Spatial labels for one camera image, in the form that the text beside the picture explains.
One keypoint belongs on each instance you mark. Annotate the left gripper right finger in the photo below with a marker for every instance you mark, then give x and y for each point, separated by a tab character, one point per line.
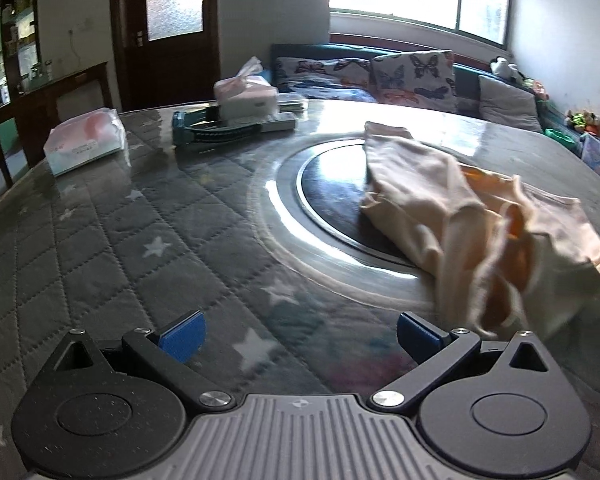
438	355

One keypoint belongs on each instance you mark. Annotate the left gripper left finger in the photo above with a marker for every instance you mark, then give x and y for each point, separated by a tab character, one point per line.
161	356

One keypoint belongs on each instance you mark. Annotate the cream beige garment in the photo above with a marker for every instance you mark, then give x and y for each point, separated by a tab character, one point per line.
505	255

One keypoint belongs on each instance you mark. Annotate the grey quilted star tablecloth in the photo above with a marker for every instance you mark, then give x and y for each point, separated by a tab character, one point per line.
142	237

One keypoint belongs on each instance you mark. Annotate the round black induction plate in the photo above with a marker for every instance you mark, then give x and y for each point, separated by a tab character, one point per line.
314	192

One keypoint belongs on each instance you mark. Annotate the pink tissue pack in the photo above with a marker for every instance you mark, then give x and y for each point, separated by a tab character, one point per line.
84	139

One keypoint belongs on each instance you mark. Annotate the teal black basket tool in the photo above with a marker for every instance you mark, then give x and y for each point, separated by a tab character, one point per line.
205	126

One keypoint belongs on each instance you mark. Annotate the grey cushion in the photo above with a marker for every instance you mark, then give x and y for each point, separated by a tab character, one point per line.
508	106

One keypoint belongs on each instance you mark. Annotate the white remote control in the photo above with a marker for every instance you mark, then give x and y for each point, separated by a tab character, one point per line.
279	122

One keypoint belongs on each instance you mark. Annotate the white tissue box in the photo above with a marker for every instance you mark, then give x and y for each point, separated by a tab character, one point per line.
247	94

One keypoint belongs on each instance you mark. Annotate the right butterfly pillow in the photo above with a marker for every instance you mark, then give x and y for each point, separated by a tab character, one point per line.
423	79

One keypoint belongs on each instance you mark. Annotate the butterfly pillow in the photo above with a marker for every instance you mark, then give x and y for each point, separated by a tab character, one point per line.
423	79
345	79

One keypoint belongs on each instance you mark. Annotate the dark wooden side table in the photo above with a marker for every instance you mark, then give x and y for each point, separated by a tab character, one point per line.
36	112

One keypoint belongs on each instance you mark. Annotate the stuffed toys pile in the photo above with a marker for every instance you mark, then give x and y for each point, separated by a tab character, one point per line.
583	122

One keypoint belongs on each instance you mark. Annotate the green packet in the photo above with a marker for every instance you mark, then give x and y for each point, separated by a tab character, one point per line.
292	102

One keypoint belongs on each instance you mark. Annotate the left butterfly pillow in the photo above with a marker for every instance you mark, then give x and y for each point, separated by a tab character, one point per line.
345	79

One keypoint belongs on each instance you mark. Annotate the panda plush toy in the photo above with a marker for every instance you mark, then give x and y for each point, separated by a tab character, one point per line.
503	69

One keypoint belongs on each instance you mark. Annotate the blue corner sofa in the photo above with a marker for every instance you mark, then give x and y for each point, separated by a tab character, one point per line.
467	70

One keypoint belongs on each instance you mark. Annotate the dark wooden door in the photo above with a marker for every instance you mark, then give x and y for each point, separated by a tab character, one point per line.
166	51

